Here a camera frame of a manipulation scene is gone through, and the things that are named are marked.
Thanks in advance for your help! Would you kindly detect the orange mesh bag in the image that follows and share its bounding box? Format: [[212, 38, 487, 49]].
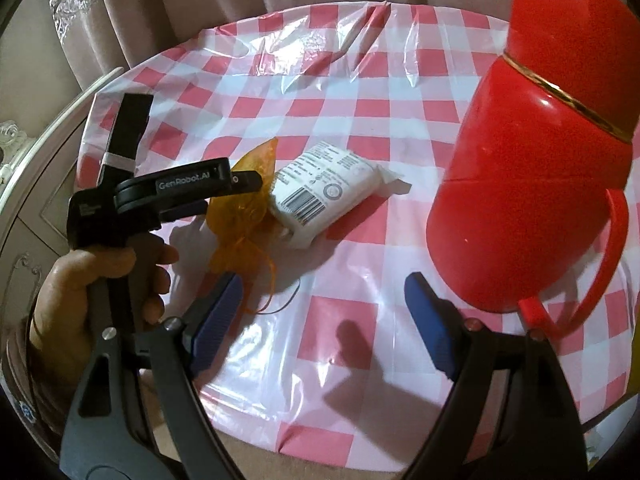
[[196, 138, 291, 315]]

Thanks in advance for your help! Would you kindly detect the person's left hand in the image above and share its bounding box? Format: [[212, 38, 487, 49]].
[[28, 232, 180, 386]]

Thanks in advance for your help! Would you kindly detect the cream wooden furniture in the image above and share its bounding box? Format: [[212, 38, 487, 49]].
[[0, 66, 126, 340]]

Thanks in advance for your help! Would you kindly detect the red white checkered tablecloth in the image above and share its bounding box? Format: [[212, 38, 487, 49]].
[[74, 1, 640, 473]]

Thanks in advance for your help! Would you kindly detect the red plastic thermos jug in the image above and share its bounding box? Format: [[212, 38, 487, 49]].
[[425, 0, 639, 339]]

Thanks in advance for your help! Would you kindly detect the white packaged tissue pack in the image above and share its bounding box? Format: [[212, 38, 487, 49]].
[[270, 141, 411, 249]]

